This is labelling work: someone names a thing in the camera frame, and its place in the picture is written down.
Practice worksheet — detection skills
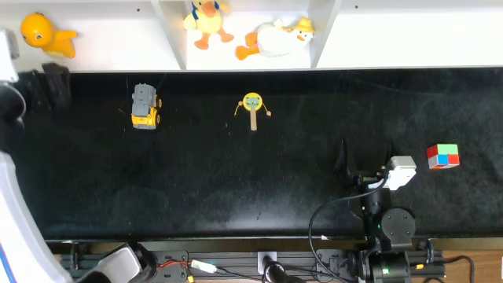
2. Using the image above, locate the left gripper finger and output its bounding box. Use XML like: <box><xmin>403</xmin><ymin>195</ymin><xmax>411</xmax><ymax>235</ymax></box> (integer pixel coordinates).
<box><xmin>40</xmin><ymin>61</ymin><xmax>72</xmax><ymax>112</ymax></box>
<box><xmin>16</xmin><ymin>69</ymin><xmax>42</xmax><ymax>113</ymax></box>

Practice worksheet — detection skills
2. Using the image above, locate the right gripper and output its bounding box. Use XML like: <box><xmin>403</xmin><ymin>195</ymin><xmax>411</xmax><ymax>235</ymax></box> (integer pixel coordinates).
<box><xmin>332</xmin><ymin>139</ymin><xmax>398</xmax><ymax>188</ymax></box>

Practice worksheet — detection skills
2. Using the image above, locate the yellow rubber duck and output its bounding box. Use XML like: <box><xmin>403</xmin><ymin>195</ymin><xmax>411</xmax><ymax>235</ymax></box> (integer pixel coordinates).
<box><xmin>20</xmin><ymin>12</ymin><xmax>79</xmax><ymax>60</ymax></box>

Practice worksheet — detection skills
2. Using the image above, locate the many-coloured puzzle cube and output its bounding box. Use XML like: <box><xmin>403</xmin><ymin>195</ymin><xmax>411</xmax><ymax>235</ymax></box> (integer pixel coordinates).
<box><xmin>426</xmin><ymin>143</ymin><xmax>461</xmax><ymax>171</ymax></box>

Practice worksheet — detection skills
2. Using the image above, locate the grey and yellow toy truck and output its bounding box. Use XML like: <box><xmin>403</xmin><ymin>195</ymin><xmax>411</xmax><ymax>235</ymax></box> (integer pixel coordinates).
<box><xmin>130</xmin><ymin>83</ymin><xmax>163</xmax><ymax>130</ymax></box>

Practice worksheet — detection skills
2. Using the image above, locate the yellow rattle drum toy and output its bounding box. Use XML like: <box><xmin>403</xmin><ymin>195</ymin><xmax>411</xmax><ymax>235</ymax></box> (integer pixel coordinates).
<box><xmin>233</xmin><ymin>92</ymin><xmax>273</xmax><ymax>132</ymax></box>

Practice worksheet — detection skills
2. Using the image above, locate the white shelf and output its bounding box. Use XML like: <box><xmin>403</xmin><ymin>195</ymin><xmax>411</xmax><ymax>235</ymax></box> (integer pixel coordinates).
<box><xmin>0</xmin><ymin>0</ymin><xmax>503</xmax><ymax>74</ymax></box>

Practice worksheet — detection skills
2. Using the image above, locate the white plush duck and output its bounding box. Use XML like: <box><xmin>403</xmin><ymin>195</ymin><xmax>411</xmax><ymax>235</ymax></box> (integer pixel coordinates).
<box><xmin>235</xmin><ymin>17</ymin><xmax>316</xmax><ymax>61</ymax></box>

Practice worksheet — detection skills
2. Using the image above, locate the yellow plush duck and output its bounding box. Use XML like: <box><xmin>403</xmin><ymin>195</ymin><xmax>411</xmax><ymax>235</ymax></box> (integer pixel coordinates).
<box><xmin>182</xmin><ymin>0</ymin><xmax>235</xmax><ymax>51</ymax></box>

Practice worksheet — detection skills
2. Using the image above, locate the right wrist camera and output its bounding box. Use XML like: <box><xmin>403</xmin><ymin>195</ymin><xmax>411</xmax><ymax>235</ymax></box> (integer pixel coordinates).
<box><xmin>382</xmin><ymin>155</ymin><xmax>417</xmax><ymax>192</ymax></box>

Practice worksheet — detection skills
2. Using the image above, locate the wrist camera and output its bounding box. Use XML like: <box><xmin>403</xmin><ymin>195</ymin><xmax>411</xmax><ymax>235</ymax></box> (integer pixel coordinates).
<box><xmin>382</xmin><ymin>155</ymin><xmax>417</xmax><ymax>192</ymax></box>
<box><xmin>0</xmin><ymin>28</ymin><xmax>21</xmax><ymax>84</ymax></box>

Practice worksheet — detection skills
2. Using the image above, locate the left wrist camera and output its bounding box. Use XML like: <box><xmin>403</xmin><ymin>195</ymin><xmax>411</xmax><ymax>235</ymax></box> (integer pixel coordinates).
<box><xmin>0</xmin><ymin>28</ymin><xmax>21</xmax><ymax>84</ymax></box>

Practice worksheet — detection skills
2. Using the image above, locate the black cable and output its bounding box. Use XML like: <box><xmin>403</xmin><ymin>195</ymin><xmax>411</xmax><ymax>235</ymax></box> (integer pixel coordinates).
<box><xmin>307</xmin><ymin>178</ymin><xmax>388</xmax><ymax>283</ymax></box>

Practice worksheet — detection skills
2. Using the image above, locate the mounting rail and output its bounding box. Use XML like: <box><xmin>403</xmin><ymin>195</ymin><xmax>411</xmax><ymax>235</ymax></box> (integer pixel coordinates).
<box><xmin>46</xmin><ymin>238</ymin><xmax>476</xmax><ymax>283</ymax></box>

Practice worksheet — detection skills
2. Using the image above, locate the blue cable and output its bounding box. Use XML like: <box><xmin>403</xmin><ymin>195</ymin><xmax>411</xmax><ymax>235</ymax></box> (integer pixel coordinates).
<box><xmin>0</xmin><ymin>243</ymin><xmax>17</xmax><ymax>283</ymax></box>

